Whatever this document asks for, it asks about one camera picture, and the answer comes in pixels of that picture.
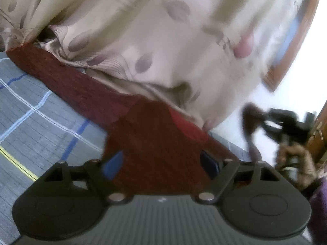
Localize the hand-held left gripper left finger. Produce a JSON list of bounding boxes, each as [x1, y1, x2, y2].
[[44, 151, 126, 205]]

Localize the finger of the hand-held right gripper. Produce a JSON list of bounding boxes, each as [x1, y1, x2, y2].
[[242, 103, 267, 139]]

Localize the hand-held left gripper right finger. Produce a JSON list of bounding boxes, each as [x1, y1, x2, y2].
[[196, 149, 282, 205]]

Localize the maroon knitted garment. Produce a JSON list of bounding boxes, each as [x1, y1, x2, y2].
[[6, 43, 259, 197]]

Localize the person's right forearm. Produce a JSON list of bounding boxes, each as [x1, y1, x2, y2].
[[303, 176, 327, 245]]

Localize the person's right hand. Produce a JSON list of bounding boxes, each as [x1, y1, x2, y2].
[[276, 143, 318, 190]]

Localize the brown wooden door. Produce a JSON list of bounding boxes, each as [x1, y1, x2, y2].
[[306, 111, 327, 178]]

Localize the grey checked bed sheet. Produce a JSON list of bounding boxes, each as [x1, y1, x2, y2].
[[0, 52, 251, 245]]

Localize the beige leaf print curtain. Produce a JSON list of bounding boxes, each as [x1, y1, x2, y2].
[[0, 0, 310, 134]]

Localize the wooden window frame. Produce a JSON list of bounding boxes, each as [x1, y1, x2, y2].
[[263, 0, 323, 93]]

